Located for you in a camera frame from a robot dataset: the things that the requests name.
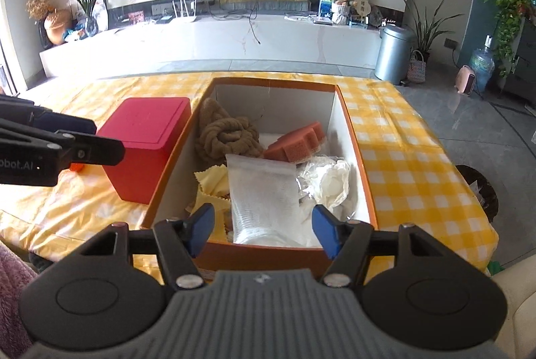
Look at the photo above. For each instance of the acorn-shaped vase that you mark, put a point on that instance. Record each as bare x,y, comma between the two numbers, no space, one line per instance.
57,28

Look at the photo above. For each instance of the cream sofa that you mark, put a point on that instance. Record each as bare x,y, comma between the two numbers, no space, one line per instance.
517,308

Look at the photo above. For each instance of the clear bag with white cloth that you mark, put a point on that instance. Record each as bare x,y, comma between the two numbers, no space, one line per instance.
259,195

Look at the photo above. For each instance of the woven basket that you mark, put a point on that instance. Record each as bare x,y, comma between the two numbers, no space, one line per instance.
416,70

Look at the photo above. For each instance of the orange cardboard box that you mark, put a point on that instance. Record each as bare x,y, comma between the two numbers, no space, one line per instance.
268,258

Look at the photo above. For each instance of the pink heater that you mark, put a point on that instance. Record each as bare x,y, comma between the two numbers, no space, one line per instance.
466,80

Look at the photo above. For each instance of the orange knitted toy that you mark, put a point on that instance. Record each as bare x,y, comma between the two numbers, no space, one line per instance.
76,167

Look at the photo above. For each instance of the dried flower bunch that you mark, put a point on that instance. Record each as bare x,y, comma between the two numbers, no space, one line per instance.
39,5

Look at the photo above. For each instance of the long-leaf potted plant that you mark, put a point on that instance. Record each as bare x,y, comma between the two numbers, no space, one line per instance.
423,32

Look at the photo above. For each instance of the fuzzy purple blanket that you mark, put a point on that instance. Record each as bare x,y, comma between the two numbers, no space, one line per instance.
12,292

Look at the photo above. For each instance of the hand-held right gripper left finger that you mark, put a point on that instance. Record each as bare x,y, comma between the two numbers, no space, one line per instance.
200,229

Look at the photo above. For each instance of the green plant in glass vase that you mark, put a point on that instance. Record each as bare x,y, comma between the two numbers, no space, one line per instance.
87,24

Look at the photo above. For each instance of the yellow cloth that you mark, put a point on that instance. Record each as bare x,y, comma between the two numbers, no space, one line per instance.
211,183

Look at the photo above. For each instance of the silver trash can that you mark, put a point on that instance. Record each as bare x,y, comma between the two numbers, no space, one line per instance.
393,53

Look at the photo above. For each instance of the yellow checked tablecloth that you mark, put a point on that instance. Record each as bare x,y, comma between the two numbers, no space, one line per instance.
402,175

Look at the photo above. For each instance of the white marble tv bench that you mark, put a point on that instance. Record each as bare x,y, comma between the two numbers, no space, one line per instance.
209,41

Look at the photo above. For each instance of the orange sponge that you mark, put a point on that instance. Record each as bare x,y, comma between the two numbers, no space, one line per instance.
293,147

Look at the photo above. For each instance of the white router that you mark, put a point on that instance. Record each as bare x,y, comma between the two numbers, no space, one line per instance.
184,18

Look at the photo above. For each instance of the red square box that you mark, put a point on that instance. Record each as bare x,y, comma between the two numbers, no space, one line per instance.
142,149

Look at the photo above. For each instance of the dark grey cabinet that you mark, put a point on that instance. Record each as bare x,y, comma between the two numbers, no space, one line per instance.
523,61

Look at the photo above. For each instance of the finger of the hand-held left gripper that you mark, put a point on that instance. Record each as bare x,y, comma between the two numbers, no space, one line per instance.
100,152
67,123

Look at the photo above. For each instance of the round wooden sign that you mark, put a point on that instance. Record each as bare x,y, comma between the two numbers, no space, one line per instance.
362,9

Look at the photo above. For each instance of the white plastic bag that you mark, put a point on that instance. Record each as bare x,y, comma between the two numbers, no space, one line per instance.
331,183

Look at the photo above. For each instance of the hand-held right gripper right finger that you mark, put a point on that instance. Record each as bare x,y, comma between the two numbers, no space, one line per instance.
326,231

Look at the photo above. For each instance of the black waste bin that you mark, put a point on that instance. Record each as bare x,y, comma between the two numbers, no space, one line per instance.
469,179

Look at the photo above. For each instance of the blue water jug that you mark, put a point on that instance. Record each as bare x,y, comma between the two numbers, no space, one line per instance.
481,66

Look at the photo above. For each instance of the trailing green plant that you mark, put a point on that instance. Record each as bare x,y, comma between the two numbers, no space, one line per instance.
508,7

